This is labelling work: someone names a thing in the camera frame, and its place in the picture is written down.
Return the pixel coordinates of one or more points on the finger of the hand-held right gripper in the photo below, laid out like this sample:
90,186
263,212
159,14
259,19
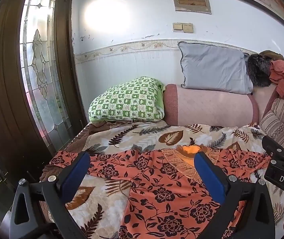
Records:
277,151

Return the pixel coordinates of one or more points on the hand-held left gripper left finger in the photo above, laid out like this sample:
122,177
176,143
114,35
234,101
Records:
76,171

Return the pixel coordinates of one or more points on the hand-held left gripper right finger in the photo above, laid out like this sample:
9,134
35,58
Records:
208,177

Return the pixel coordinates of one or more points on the orange floral garment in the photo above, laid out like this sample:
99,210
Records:
166,191

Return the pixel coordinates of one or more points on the striped cushion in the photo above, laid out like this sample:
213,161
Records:
279,122

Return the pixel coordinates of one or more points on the brown bed cover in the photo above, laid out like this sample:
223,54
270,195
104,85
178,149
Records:
94,129

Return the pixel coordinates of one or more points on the pink cloth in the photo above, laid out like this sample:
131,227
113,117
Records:
263,99

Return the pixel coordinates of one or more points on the leaf print blanket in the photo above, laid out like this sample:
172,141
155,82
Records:
156,134

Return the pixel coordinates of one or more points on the pink bolster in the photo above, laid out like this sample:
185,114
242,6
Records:
206,109

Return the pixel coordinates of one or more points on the dark furry cloth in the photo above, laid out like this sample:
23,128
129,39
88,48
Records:
258,71

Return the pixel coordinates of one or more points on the brown cloth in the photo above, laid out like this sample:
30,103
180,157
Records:
271,54

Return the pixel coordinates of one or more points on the green checked pillow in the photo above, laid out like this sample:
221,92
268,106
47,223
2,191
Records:
128,100

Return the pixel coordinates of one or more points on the grey pillow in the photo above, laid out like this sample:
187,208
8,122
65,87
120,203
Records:
211,67

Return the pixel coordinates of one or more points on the brown wooden door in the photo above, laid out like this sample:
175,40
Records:
2,84

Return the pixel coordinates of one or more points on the stained glass door panel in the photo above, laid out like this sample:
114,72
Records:
42,62

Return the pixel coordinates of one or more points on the beige wall switch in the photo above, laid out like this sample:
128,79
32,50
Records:
177,27
188,28

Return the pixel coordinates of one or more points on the wall panel cover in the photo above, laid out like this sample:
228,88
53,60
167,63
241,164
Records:
191,0

